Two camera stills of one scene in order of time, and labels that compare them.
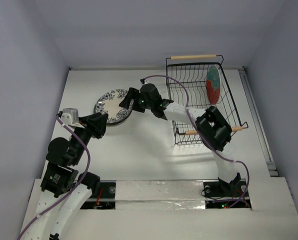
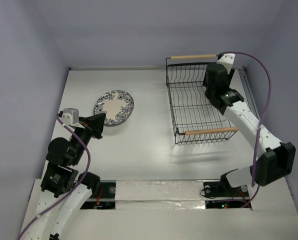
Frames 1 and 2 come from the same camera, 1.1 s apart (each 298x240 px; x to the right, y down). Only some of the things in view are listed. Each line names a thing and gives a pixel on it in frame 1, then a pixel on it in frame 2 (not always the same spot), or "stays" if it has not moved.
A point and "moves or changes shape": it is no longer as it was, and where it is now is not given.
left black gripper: x=96 y=123 stays
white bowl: x=115 y=120 moves or changes shape
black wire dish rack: x=186 y=85 stays
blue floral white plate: x=109 y=103 stays
